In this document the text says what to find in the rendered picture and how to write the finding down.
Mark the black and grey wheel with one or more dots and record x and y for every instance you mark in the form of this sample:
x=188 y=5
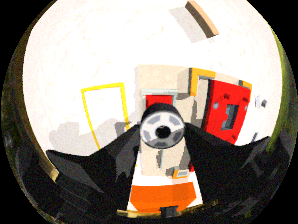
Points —
x=162 y=114

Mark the yellow rectangular outline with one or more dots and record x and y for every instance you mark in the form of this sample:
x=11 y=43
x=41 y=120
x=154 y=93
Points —
x=122 y=85

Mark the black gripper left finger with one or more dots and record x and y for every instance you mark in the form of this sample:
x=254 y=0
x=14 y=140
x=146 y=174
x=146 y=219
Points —
x=110 y=170

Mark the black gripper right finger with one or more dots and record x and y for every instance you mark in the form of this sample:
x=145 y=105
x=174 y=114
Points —
x=216 y=162

